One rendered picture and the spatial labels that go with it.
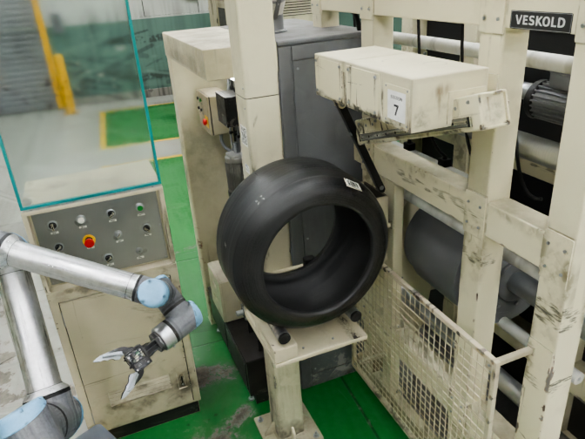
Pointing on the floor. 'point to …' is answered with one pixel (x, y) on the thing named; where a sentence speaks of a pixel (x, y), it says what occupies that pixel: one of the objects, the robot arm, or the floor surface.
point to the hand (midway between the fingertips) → (105, 381)
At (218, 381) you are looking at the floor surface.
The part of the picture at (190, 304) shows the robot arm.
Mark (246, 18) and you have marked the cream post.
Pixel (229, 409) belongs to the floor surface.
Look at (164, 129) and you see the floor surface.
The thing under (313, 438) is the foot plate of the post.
